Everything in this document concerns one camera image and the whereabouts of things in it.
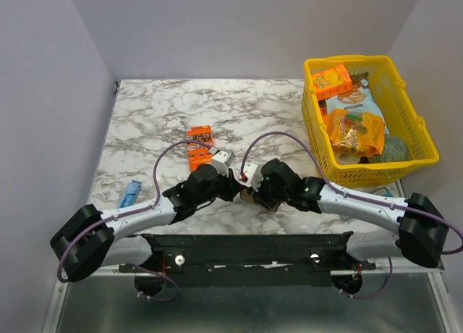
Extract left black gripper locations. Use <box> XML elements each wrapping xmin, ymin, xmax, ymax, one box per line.
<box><xmin>195</xmin><ymin>167</ymin><xmax>244</xmax><ymax>207</ymax></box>

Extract brown cardboard box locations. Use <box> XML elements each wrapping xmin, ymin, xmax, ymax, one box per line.
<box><xmin>239</xmin><ymin>187</ymin><xmax>281</xmax><ymax>212</ymax></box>

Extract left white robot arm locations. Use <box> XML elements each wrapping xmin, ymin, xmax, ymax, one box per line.
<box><xmin>50</xmin><ymin>164</ymin><xmax>244</xmax><ymax>283</ymax></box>

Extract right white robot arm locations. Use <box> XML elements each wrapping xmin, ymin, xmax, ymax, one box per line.
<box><xmin>243</xmin><ymin>159</ymin><xmax>449</xmax><ymax>269</ymax></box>

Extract orange product box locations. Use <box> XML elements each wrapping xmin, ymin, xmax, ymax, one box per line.
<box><xmin>186</xmin><ymin>125</ymin><xmax>213</xmax><ymax>172</ymax></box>

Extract orange snack box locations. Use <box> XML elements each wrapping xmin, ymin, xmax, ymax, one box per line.
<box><xmin>311</xmin><ymin>64</ymin><xmax>352</xmax><ymax>100</ymax></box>

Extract blue flat packet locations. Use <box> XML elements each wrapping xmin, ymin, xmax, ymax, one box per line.
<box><xmin>117</xmin><ymin>180</ymin><xmax>142</xmax><ymax>208</ymax></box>

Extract orange candy bag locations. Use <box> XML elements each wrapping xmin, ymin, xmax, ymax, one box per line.
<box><xmin>323</xmin><ymin>109</ymin><xmax>386</xmax><ymax>158</ymax></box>

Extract small blue white packet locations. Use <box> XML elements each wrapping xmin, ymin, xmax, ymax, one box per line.
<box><xmin>370</xmin><ymin>186</ymin><xmax>393</xmax><ymax>197</ymax></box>

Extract light blue snack bag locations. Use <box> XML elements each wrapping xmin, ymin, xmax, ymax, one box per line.
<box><xmin>325</xmin><ymin>78</ymin><xmax>385</xmax><ymax>120</ymax></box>

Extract green mesh sponge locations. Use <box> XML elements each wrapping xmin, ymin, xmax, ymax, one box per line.
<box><xmin>368</xmin><ymin>134</ymin><xmax>409</xmax><ymax>164</ymax></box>

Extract yellow plastic basket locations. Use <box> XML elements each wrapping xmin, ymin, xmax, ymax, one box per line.
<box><xmin>302</xmin><ymin>55</ymin><xmax>440</xmax><ymax>187</ymax></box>

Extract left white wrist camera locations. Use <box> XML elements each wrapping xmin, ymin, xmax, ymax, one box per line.
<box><xmin>211</xmin><ymin>150</ymin><xmax>235</xmax><ymax>177</ymax></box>

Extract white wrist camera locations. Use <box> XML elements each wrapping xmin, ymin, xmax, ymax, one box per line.
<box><xmin>242</xmin><ymin>164</ymin><xmax>264</xmax><ymax>192</ymax></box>
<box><xmin>211</xmin><ymin>150</ymin><xmax>235</xmax><ymax>177</ymax></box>

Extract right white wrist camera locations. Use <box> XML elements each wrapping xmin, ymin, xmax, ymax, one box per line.
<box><xmin>242</xmin><ymin>164</ymin><xmax>264</xmax><ymax>192</ymax></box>

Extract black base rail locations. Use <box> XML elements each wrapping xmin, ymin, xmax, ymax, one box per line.
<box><xmin>142</xmin><ymin>232</ymin><xmax>375</xmax><ymax>287</ymax></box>

